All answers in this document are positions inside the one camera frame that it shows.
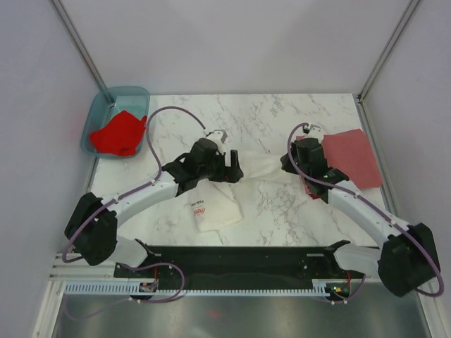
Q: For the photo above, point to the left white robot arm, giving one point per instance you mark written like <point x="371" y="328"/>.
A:
<point x="93" y="227"/>

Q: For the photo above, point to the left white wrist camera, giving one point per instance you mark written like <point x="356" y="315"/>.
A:
<point x="219" y="137"/>

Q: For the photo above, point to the folded maroon t shirt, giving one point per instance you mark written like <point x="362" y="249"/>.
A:
<point x="351" y="153"/>

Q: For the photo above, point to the teal plastic bin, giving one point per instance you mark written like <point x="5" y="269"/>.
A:
<point x="105" y="106"/>

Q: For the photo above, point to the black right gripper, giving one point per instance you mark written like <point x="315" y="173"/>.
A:
<point x="287" y="165"/>

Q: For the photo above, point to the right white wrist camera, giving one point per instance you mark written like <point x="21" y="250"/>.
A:
<point x="312" y="131"/>

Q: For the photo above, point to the white t shirt red print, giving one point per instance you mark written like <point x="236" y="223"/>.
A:
<point x="216" y="205"/>

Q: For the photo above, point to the right aluminium frame post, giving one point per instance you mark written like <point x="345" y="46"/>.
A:
<point x="388" y="48"/>

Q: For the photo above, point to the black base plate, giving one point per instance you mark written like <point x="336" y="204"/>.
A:
<point x="237" y="266"/>

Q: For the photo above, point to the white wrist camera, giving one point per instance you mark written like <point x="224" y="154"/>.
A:
<point x="219" y="137"/>
<point x="312" y="131"/>

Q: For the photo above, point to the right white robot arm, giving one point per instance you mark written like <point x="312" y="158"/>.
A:
<point x="405" y="257"/>

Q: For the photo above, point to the aluminium frame post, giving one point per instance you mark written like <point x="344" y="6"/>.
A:
<point x="76" y="39"/>
<point x="388" y="48"/>

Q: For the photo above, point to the bright red t shirt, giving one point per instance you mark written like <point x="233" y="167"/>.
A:
<point x="121" y="135"/>

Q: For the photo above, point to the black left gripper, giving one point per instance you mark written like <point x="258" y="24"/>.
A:
<point x="231" y="174"/>

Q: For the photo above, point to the white slotted cable duct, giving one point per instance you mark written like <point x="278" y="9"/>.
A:
<point x="130" y="288"/>

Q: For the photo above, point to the left aluminium frame post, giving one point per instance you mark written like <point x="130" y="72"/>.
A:
<point x="76" y="39"/>

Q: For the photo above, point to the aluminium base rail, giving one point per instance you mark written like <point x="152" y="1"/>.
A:
<point x="80" y="270"/>

